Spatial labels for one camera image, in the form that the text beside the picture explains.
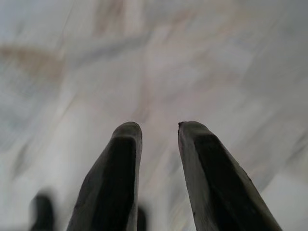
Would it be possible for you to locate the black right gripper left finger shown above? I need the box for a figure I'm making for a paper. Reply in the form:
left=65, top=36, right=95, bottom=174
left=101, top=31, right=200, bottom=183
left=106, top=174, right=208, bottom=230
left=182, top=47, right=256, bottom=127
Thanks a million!
left=66, top=121, right=143, bottom=231

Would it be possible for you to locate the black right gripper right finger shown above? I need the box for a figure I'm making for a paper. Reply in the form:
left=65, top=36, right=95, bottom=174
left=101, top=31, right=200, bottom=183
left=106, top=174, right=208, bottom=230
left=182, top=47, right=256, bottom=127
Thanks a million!
left=178, top=121, right=283, bottom=231

